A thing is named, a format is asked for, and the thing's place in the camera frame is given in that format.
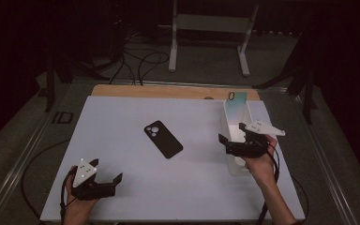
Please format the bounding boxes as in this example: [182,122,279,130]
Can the white metal stand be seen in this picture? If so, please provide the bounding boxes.
[158,0,261,78]

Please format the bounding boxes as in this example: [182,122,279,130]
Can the long white plastic tray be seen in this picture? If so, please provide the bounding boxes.
[222,100,265,176]

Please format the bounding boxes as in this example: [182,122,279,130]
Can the black floor bracket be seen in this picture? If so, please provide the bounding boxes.
[52,111,74,125]

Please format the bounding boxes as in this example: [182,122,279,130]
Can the white board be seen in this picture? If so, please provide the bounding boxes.
[39,95,306,223]

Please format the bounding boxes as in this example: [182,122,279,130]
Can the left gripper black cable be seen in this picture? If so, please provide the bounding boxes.
[21,139,76,225]

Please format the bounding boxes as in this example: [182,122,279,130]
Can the iridescent gradient phone case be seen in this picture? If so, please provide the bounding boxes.
[224,91,248,126]

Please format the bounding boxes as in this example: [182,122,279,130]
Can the person's left hand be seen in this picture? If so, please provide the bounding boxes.
[63,171,99,219]

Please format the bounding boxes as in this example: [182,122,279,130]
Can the person's right hand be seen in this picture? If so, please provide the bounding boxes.
[242,134,278,186]

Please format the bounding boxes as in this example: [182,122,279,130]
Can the metal rail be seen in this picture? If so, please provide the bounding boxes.
[0,79,74,225]
[289,93,359,225]

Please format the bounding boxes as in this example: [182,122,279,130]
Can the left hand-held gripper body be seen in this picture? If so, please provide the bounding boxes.
[72,157,116,201]

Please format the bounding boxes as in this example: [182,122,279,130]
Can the black phone case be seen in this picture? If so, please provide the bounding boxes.
[143,120,184,159]

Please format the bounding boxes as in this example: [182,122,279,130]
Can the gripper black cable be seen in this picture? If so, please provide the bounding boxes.
[256,146,309,225]
[21,139,76,225]

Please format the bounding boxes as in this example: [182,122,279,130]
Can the black floor cables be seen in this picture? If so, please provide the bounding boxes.
[106,31,171,86]

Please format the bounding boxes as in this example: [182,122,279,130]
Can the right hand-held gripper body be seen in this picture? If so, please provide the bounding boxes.
[225,120,286,158]

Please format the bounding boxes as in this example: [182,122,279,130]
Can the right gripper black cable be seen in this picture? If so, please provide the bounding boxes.
[256,146,309,225]

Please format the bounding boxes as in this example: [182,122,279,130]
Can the black stand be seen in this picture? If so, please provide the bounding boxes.
[45,52,111,113]
[252,31,319,126]

